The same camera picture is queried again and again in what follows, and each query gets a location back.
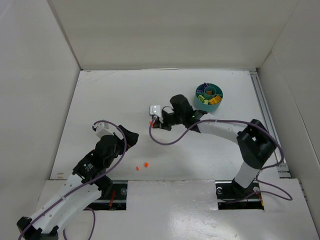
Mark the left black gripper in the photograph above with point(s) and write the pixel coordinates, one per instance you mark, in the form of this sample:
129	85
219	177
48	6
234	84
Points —
122	141

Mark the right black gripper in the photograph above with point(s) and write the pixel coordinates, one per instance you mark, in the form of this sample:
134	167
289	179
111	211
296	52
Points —
163	121

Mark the green square lego brick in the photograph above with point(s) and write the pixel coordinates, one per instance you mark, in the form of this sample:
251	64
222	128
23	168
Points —
201	98

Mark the yellow orange lego brick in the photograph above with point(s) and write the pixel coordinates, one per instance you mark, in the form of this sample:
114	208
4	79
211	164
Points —
215	100

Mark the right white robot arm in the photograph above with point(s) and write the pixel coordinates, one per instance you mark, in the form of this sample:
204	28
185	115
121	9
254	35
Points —
255	143

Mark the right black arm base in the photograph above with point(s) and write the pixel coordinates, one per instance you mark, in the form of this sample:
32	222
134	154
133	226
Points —
231	196

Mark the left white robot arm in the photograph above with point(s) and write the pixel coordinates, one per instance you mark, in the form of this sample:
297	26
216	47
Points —
87	183

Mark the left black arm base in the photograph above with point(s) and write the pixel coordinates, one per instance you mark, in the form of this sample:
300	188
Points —
116	200

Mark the teal divided round container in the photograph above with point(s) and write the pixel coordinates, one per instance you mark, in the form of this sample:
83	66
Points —
215	91

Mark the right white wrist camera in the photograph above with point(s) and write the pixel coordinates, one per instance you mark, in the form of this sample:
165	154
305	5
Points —
155	111

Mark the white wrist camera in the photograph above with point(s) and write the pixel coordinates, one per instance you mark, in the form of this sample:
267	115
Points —
155	111
101	129

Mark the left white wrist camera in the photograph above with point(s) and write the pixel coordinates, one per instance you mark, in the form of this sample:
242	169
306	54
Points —
101	129

